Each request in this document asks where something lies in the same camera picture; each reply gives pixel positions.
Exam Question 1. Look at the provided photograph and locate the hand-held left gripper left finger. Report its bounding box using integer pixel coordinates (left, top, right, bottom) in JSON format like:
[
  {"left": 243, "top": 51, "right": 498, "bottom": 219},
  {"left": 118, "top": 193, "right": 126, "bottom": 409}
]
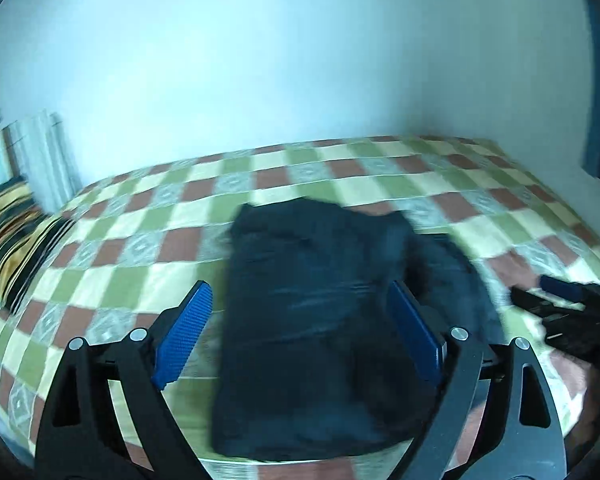
[{"left": 34, "top": 280, "right": 215, "bottom": 473}]

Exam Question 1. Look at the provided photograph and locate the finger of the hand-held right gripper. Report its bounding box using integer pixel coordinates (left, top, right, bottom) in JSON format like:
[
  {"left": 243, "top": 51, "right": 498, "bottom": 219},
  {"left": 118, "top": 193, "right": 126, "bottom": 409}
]
[
  {"left": 509, "top": 285, "right": 582, "bottom": 324},
  {"left": 538, "top": 274, "right": 600, "bottom": 307}
]

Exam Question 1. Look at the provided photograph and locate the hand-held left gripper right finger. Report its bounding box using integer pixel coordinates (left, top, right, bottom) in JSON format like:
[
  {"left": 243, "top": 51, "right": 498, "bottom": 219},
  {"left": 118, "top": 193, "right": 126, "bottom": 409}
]
[{"left": 385, "top": 279, "right": 568, "bottom": 480}]

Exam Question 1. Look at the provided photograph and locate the black puffer jacket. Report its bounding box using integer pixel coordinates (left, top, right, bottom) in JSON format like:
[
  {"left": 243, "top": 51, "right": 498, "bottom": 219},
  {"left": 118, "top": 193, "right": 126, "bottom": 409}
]
[{"left": 211, "top": 199, "right": 503, "bottom": 463}]

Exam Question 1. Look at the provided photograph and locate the checkered green brown bed sheet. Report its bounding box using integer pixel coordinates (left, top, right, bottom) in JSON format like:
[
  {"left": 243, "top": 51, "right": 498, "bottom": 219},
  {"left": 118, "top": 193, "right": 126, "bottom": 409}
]
[{"left": 0, "top": 135, "right": 600, "bottom": 480}]

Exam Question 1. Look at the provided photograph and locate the yellow black striped folded blanket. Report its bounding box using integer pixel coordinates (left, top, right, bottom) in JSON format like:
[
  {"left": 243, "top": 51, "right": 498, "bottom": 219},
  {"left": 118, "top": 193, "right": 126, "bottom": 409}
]
[{"left": 0, "top": 177, "right": 76, "bottom": 311}]

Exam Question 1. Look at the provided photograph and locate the blue white striped pillow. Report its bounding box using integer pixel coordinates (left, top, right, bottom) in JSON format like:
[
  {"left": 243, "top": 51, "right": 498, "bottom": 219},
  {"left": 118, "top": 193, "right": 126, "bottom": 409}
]
[{"left": 0, "top": 110, "right": 83, "bottom": 211}]

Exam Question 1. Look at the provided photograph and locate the dark door frame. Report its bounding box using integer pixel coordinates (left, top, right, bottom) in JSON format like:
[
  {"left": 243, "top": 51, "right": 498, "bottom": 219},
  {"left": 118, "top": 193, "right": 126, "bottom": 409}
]
[{"left": 565, "top": 0, "right": 600, "bottom": 193}]

